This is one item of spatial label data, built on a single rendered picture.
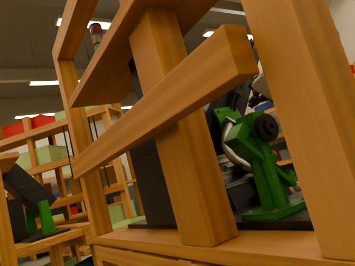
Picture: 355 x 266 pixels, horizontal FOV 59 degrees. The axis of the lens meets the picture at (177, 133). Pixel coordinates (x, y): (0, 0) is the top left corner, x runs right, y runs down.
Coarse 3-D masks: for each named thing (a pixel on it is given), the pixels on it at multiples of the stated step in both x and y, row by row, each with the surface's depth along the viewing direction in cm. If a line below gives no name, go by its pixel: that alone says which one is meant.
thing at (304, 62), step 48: (240, 0) 53; (288, 0) 45; (144, 48) 85; (288, 48) 47; (336, 48) 47; (288, 96) 48; (336, 96) 44; (192, 144) 77; (288, 144) 49; (336, 144) 43; (96, 192) 163; (192, 192) 75; (336, 192) 44; (192, 240) 79; (336, 240) 45
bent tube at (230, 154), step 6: (222, 120) 116; (228, 120) 114; (234, 120) 114; (228, 126) 113; (222, 132) 112; (222, 138) 110; (222, 144) 109; (228, 150) 107; (228, 156) 107; (234, 156) 107; (234, 162) 107; (240, 162) 106; (246, 162) 107
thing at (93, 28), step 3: (90, 24) 125; (93, 24) 125; (96, 24) 124; (99, 24) 126; (90, 27) 125; (93, 27) 124; (96, 27) 124; (99, 27) 125; (90, 30) 125; (93, 30) 124; (96, 30) 124; (99, 30) 124; (90, 33) 125; (93, 33) 124; (102, 33) 126
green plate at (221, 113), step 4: (216, 108) 120; (220, 108) 121; (224, 108) 122; (228, 108) 122; (232, 108) 123; (216, 112) 119; (220, 112) 120; (224, 112) 120; (228, 112) 121; (232, 112) 122; (236, 112) 123; (216, 116) 118; (220, 116) 118; (224, 116) 119; (228, 116) 120; (232, 116) 121; (236, 116) 122; (240, 116) 123; (220, 120) 117; (220, 124) 117; (220, 128) 119; (220, 148) 121
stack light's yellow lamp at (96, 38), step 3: (96, 33) 124; (99, 33) 124; (93, 36) 124; (96, 36) 123; (99, 36) 124; (102, 36) 125; (93, 39) 124; (96, 39) 123; (99, 39) 123; (93, 42) 124; (96, 42) 123; (99, 42) 123
